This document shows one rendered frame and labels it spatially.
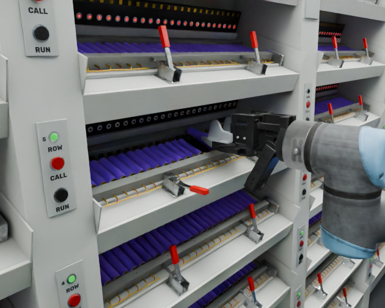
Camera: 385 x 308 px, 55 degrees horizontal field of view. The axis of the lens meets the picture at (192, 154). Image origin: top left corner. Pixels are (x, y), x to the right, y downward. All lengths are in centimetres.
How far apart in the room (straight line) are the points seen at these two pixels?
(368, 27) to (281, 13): 70
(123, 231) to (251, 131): 30
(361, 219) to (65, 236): 45
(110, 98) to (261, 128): 31
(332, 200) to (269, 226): 38
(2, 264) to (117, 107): 25
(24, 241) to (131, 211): 18
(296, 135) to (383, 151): 14
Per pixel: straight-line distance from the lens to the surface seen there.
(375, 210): 67
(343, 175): 63
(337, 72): 119
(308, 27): 101
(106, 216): 60
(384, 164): 62
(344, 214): 65
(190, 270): 81
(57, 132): 49
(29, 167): 49
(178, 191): 66
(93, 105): 53
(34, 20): 48
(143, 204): 63
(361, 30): 166
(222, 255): 87
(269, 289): 112
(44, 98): 49
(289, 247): 111
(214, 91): 70
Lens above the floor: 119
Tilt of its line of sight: 14 degrees down
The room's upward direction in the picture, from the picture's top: 2 degrees counter-clockwise
